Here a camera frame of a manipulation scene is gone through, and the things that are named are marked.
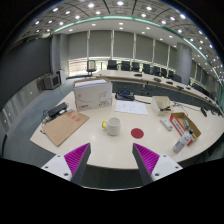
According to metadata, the row of black office chairs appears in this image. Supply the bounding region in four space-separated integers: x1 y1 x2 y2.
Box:
85 59 183 84

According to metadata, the clear water bottle black cap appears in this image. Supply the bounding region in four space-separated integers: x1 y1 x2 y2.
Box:
172 129 195 155

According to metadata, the white printed paper sheet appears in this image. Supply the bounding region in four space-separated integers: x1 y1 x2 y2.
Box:
114 99 149 116

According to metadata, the small open white box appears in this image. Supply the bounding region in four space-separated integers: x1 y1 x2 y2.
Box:
150 95 175 117

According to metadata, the white remote control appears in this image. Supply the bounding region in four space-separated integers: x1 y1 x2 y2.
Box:
159 117 174 132

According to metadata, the group of ceiling lights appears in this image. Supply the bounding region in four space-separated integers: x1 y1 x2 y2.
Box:
33 0 214 46

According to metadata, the white mug yellow handle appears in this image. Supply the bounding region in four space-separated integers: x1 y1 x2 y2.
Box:
101 116 122 137

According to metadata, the grey box monitor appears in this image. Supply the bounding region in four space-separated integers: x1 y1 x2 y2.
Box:
43 73 62 90

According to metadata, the white cardboard paper box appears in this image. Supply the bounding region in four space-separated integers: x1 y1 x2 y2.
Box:
72 78 114 112

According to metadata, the open brown and red carton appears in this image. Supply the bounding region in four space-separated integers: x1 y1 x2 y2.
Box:
169 112 202 147

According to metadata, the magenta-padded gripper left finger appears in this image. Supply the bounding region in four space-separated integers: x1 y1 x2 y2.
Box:
40 142 92 186

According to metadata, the flat round red coaster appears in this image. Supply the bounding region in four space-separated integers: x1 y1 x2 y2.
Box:
130 127 145 140

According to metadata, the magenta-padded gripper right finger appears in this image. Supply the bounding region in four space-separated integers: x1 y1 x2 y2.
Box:
132 142 184 186

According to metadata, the brown kraft paper envelope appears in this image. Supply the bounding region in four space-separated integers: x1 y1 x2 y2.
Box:
41 109 91 148

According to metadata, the long curved conference desk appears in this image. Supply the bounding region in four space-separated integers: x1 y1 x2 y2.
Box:
94 69 224 115

